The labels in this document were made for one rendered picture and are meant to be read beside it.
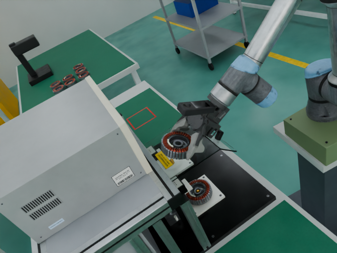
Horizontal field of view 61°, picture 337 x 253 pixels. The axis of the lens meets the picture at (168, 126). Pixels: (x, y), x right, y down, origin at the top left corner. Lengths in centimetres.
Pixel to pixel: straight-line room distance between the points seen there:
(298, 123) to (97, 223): 91
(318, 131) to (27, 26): 553
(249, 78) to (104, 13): 556
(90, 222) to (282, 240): 64
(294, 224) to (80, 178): 74
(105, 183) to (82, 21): 550
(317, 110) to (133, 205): 83
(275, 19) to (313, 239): 73
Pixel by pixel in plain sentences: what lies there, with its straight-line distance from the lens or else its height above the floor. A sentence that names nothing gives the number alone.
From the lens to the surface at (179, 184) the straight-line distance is 109.
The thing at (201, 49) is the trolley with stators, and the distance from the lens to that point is 373.
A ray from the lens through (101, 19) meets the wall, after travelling 631.
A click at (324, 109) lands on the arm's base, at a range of 129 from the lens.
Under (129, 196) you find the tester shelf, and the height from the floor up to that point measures 111.
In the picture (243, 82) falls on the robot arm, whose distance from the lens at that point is 88.
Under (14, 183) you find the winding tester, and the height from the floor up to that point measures 132.
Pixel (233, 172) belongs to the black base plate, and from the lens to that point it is 127.
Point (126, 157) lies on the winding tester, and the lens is 84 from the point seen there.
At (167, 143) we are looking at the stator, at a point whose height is 115.
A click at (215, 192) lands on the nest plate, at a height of 78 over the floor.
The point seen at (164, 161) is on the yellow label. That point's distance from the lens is 99.
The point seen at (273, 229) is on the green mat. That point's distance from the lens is 113.
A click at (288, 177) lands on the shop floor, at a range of 220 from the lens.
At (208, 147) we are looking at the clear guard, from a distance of 97.
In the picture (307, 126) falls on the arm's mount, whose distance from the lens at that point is 131.
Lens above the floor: 173
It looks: 36 degrees down
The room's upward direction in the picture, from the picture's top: 24 degrees counter-clockwise
